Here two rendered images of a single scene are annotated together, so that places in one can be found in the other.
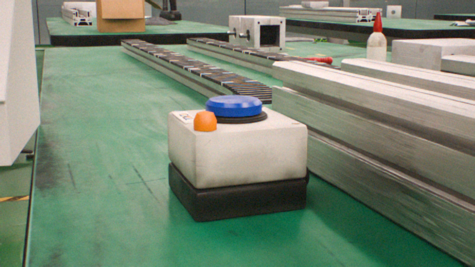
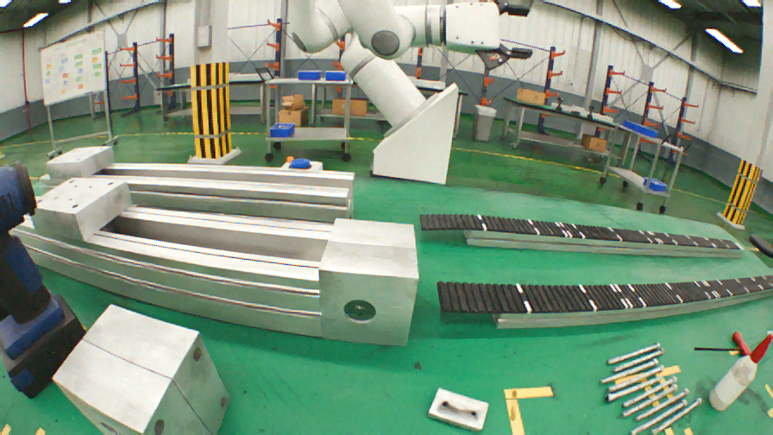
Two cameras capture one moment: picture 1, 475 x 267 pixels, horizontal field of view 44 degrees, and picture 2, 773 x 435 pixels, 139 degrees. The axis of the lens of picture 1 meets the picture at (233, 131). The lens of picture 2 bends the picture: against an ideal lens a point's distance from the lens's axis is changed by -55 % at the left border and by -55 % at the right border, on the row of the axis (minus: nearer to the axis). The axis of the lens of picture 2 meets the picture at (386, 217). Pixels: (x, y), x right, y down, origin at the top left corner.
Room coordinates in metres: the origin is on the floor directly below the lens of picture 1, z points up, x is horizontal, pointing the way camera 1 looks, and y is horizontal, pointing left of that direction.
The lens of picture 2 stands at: (0.76, -0.50, 1.05)
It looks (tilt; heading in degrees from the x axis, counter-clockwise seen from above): 27 degrees down; 108
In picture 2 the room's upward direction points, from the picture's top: 5 degrees clockwise
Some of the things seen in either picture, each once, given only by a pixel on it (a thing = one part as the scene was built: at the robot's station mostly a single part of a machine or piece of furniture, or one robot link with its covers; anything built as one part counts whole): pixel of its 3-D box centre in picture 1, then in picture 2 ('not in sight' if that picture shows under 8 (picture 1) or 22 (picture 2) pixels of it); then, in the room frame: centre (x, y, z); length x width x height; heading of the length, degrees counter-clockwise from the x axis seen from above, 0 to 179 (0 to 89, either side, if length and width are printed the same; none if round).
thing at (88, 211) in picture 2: not in sight; (78, 212); (0.25, -0.39, 0.87); 0.16 x 0.11 x 0.07; 19
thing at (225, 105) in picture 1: (234, 112); (299, 165); (0.40, 0.00, 0.84); 0.04 x 0.04 x 0.02
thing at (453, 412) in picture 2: not in sight; (458, 410); (0.79, -0.34, 0.78); 0.05 x 0.03 x 0.01; 176
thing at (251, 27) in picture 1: (258, 35); not in sight; (1.59, -0.07, 0.83); 0.11 x 0.10 x 0.10; 111
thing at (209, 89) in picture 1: (166, 62); (657, 245); (1.20, 0.14, 0.79); 0.96 x 0.04 x 0.03; 19
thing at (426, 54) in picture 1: (440, 83); (370, 274); (0.66, -0.24, 0.83); 0.12 x 0.09 x 0.10; 109
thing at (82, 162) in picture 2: not in sight; (80, 167); (-0.05, -0.30, 0.87); 0.16 x 0.11 x 0.07; 19
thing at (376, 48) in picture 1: (376, 42); (744, 370); (1.16, -0.28, 0.84); 0.04 x 0.04 x 0.12
